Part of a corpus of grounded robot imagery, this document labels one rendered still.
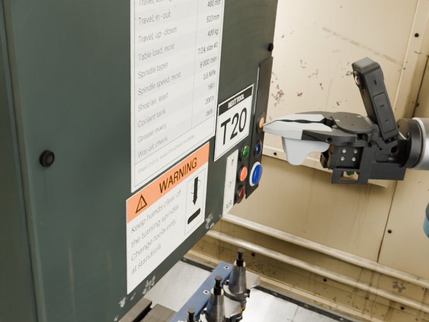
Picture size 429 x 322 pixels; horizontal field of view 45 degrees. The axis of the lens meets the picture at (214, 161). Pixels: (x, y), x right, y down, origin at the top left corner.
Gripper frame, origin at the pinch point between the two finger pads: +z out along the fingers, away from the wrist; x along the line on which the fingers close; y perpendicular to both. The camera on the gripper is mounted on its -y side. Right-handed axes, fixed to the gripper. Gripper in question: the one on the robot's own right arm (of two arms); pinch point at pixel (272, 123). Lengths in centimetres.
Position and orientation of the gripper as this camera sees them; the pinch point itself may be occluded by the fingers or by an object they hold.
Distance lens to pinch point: 72.2
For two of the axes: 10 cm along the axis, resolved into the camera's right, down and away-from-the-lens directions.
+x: -0.5, -4.4, 9.0
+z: -10.0, -0.4, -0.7
